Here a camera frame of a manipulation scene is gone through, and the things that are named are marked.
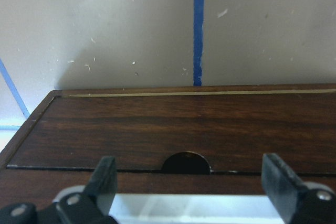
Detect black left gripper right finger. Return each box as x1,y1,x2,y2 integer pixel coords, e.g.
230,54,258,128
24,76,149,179
261,153,307,223

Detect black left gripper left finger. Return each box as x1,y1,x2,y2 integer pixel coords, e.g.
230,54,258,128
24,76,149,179
83,156,118,216

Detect wooden drawer with white handle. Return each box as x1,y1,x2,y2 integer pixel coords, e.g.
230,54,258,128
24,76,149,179
0,94,336,221

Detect dark wooden drawer cabinet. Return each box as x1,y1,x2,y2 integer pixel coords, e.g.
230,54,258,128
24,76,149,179
0,84,336,190

